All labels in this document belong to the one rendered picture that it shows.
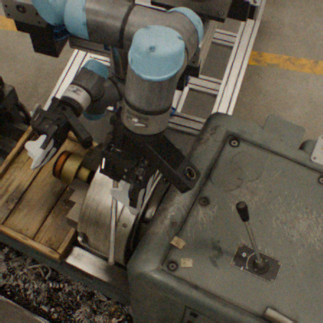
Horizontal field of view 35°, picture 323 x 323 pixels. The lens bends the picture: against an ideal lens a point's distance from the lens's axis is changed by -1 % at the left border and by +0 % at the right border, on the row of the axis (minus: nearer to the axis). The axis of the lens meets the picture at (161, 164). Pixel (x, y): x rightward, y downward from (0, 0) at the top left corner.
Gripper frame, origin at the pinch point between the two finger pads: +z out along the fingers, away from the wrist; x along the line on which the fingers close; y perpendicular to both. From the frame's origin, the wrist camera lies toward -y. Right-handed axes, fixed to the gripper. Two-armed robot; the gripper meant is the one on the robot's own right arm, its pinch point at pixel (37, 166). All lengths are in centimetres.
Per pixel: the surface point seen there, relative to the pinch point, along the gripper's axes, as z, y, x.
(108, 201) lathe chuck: 5.4, -24.8, 13.6
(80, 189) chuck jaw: 1.8, -14.2, 3.2
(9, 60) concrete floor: -90, 100, -108
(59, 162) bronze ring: -1.9, -6.2, 4.0
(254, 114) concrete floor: -118, -34, -108
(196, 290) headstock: 16, -50, 18
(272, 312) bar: 14, -64, 20
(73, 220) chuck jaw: 9.9, -17.2, 4.1
